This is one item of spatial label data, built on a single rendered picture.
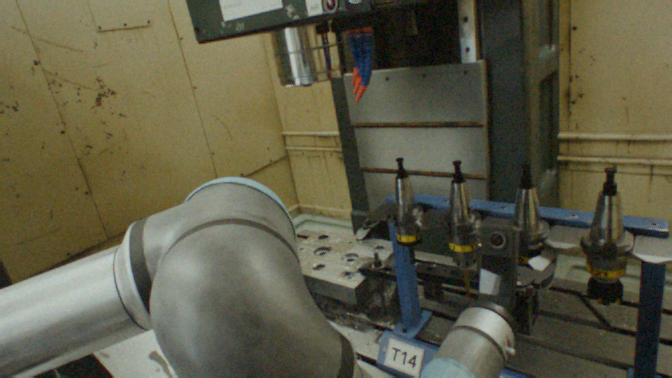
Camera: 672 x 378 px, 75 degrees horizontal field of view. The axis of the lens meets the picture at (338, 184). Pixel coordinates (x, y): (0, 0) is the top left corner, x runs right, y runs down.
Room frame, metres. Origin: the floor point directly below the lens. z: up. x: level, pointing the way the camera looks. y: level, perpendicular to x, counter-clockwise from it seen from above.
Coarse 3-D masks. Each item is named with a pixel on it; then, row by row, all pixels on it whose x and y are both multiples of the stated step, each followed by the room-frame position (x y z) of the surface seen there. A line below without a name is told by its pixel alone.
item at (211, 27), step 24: (192, 0) 0.95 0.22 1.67; (216, 0) 0.91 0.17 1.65; (288, 0) 0.79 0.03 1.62; (384, 0) 0.70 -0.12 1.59; (408, 0) 0.77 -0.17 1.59; (432, 0) 0.83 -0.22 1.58; (192, 24) 0.97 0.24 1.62; (216, 24) 0.92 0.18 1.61; (240, 24) 0.87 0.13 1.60; (264, 24) 0.83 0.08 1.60; (288, 24) 0.80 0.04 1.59
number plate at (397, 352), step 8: (392, 344) 0.73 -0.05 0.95; (400, 344) 0.72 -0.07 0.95; (392, 352) 0.72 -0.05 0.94; (400, 352) 0.71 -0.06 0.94; (408, 352) 0.70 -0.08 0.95; (416, 352) 0.69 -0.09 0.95; (392, 360) 0.71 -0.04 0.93; (400, 360) 0.70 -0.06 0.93; (408, 360) 0.69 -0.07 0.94; (416, 360) 0.68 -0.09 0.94; (400, 368) 0.69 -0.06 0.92; (408, 368) 0.68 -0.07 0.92; (416, 368) 0.68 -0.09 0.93
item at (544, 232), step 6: (510, 222) 0.64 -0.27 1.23; (546, 222) 0.62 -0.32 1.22; (546, 228) 0.60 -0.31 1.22; (522, 234) 0.60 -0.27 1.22; (528, 234) 0.59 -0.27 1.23; (534, 234) 0.59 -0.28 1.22; (540, 234) 0.59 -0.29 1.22; (546, 234) 0.59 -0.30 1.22; (522, 240) 0.60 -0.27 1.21; (528, 240) 0.59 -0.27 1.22; (534, 240) 0.59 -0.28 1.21; (540, 240) 0.59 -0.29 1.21; (528, 246) 0.59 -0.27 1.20; (534, 246) 0.59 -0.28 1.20; (540, 246) 0.59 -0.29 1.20
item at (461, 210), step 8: (456, 184) 0.68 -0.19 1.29; (464, 184) 0.68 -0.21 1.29; (456, 192) 0.68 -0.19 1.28; (464, 192) 0.68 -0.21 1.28; (456, 200) 0.68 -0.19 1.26; (464, 200) 0.67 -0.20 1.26; (456, 208) 0.68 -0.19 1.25; (464, 208) 0.67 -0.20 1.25; (472, 208) 0.68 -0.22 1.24; (448, 216) 0.69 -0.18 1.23; (456, 216) 0.67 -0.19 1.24; (464, 216) 0.67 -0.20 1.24; (472, 216) 0.67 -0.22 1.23
